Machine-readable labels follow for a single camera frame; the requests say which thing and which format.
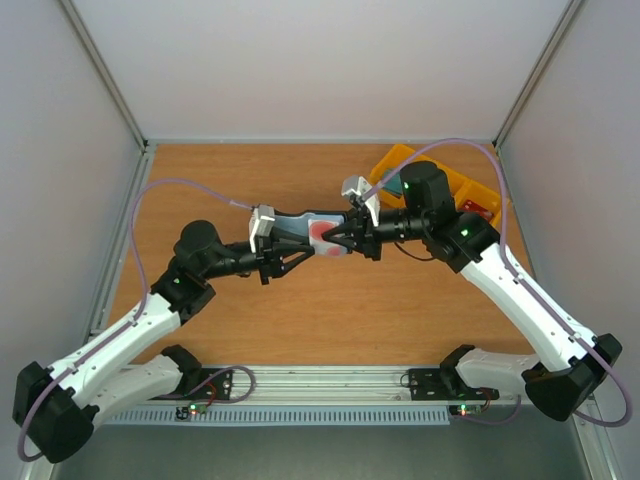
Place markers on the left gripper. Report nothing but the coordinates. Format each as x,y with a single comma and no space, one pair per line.
269,259

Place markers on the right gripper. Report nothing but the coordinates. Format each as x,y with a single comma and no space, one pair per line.
366,235

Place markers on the black card holder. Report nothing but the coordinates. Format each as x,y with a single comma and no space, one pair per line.
310,225

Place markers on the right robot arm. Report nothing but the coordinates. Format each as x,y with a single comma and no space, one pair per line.
569,361

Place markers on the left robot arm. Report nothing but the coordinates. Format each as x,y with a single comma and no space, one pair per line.
58,407

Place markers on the green card stack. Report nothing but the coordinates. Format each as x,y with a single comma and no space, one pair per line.
392,184

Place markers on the red card stack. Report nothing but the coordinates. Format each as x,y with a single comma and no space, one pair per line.
473,207

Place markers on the yellow bin with circle cards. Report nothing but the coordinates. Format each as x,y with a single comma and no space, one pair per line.
459,184

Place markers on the yellow bin with red cards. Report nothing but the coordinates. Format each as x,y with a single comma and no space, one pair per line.
486,197

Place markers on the left circuit board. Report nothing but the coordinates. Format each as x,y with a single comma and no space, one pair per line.
192,411

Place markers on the circuit board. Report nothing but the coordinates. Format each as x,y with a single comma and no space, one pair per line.
192,411
464,410

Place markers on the right circuit board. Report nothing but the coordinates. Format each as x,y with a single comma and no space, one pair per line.
464,410

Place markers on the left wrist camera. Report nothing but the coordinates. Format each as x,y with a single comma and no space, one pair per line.
260,224

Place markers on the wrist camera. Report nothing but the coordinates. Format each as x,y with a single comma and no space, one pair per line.
358,191
260,224

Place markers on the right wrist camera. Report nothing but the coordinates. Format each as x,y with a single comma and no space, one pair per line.
358,191

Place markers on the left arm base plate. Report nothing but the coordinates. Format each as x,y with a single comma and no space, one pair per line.
203,385

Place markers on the front aluminium rail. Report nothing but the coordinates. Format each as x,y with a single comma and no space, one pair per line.
371,385

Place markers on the aluminium rail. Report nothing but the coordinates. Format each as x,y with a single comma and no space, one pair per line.
371,385
104,294

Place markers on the grey slotted cable duct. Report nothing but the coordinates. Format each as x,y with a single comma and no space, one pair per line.
276,416

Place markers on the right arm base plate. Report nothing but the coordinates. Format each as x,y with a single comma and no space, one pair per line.
431,384

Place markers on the left aluminium rail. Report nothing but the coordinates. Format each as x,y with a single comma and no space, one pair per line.
104,294

